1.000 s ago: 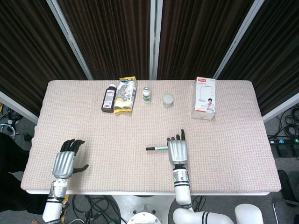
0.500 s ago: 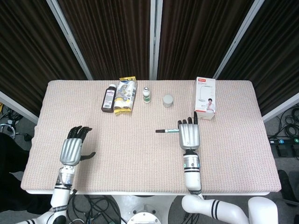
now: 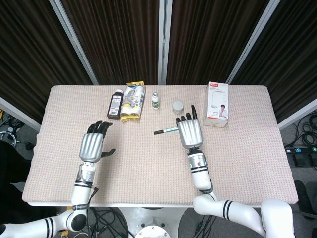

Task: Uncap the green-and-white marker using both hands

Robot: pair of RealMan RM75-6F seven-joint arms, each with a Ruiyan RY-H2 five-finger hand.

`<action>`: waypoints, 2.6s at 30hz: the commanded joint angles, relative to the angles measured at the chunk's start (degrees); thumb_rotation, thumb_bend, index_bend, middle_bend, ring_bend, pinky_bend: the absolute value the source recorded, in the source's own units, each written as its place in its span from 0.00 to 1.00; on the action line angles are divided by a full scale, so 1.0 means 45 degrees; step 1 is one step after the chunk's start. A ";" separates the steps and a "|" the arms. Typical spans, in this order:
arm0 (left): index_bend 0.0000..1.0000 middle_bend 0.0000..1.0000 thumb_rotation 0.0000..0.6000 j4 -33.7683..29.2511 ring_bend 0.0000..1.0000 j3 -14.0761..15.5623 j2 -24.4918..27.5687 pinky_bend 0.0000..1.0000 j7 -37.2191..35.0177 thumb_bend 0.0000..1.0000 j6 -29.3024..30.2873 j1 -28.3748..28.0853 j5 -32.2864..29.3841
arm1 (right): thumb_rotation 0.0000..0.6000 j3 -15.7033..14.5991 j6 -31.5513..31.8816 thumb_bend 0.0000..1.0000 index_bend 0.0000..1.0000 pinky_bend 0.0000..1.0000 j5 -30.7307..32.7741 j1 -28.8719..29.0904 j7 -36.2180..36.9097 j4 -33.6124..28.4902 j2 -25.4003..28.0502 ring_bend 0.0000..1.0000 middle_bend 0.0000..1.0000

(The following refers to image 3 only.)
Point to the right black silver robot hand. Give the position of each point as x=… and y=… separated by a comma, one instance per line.
x=190, y=134

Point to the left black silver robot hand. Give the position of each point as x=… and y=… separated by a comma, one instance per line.
x=91, y=146

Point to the white green marker pen body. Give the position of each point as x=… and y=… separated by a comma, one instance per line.
x=171, y=129

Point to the black marker cap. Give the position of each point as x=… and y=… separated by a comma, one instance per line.
x=158, y=132

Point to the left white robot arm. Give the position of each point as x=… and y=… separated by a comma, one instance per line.
x=80, y=196

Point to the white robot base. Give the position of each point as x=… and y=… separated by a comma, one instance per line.
x=151, y=229

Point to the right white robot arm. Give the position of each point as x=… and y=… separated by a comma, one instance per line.
x=200, y=173

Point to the small grey round jar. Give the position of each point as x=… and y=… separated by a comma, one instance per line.
x=178, y=107

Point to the white desk lamp box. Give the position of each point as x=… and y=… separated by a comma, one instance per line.
x=218, y=104

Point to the brown medicine bottle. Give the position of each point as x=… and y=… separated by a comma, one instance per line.
x=115, y=106

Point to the white green drink bottle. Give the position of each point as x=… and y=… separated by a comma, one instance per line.
x=155, y=101

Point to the pink woven tablecloth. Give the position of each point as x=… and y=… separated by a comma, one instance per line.
x=148, y=161

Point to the yellow white snack bag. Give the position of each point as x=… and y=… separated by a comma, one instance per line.
x=132, y=101

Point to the black power strip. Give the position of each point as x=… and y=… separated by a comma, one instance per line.
x=301, y=149

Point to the aluminium partition post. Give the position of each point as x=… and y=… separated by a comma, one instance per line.
x=252, y=42
x=165, y=42
x=299, y=114
x=19, y=114
x=74, y=42

